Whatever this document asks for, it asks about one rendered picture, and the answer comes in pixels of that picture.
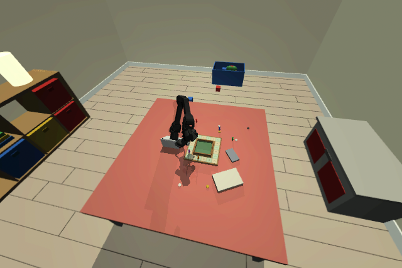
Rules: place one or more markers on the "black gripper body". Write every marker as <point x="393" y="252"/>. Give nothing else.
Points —
<point x="182" y="142"/>

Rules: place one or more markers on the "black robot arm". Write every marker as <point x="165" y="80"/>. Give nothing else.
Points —
<point x="183" y="104"/>

